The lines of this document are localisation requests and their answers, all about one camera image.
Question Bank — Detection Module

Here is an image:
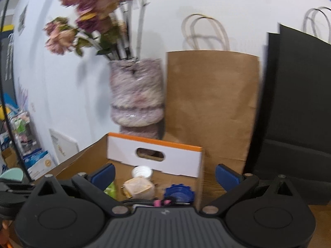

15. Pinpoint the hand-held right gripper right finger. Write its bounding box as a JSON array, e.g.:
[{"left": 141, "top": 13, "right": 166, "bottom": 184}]
[{"left": 201, "top": 163, "right": 302, "bottom": 217}]

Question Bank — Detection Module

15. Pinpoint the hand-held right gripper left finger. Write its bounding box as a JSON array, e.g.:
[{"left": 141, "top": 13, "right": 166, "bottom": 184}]
[{"left": 28, "top": 163, "right": 131, "bottom": 218}]

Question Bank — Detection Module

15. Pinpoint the green packet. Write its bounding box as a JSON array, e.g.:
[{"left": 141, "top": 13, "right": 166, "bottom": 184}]
[{"left": 103, "top": 181, "right": 116, "bottom": 199}]

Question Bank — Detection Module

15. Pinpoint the cream and yellow cube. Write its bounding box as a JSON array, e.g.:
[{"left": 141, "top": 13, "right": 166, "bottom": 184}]
[{"left": 122, "top": 176, "right": 156, "bottom": 199}]

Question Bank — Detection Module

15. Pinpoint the white tape roll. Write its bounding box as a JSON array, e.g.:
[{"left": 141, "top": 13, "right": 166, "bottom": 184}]
[{"left": 131, "top": 165, "right": 154, "bottom": 179}]

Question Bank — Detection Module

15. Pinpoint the blue plastic cap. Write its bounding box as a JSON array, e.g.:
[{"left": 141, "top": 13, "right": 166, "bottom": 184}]
[{"left": 163, "top": 184, "right": 195, "bottom": 204}]

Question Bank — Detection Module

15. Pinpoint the cardboard box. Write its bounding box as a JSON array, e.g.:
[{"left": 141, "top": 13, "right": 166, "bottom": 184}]
[{"left": 34, "top": 132, "right": 205, "bottom": 212}]

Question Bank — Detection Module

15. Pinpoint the black cable with pink tie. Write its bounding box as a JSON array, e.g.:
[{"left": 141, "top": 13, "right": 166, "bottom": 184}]
[{"left": 121, "top": 198, "right": 193, "bottom": 207}]

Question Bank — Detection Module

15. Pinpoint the green plastic basin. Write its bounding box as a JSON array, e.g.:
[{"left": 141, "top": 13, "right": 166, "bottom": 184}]
[{"left": 0, "top": 167, "right": 24, "bottom": 181}]

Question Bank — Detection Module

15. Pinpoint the white bag with green print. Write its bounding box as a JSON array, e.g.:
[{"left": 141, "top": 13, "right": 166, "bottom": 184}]
[{"left": 23, "top": 150, "right": 53, "bottom": 180}]

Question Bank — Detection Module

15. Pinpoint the brown paper bag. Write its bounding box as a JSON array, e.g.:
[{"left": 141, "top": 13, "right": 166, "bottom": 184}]
[{"left": 164, "top": 14, "right": 260, "bottom": 179}]

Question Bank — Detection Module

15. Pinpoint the purple mottled vase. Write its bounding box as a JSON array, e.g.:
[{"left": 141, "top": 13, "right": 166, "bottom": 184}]
[{"left": 109, "top": 58, "right": 164, "bottom": 140}]

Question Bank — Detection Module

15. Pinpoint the black paper bag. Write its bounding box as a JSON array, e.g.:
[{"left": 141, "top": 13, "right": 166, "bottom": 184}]
[{"left": 244, "top": 7, "right": 331, "bottom": 206}]

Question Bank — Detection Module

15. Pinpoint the dried flower bouquet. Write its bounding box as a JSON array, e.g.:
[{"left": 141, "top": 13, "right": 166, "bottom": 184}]
[{"left": 44, "top": 0, "right": 150, "bottom": 62}]

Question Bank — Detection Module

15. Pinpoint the metal wire rack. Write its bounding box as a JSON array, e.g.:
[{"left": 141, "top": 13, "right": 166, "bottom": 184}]
[{"left": 5, "top": 110, "right": 39, "bottom": 155}]

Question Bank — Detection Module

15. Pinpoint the purple wall sticker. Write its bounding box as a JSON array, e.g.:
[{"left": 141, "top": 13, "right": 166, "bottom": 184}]
[{"left": 17, "top": 77, "right": 29, "bottom": 109}]

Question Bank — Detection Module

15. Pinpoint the wall poster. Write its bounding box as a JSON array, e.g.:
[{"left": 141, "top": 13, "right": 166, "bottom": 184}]
[{"left": 18, "top": 5, "right": 28, "bottom": 37}]

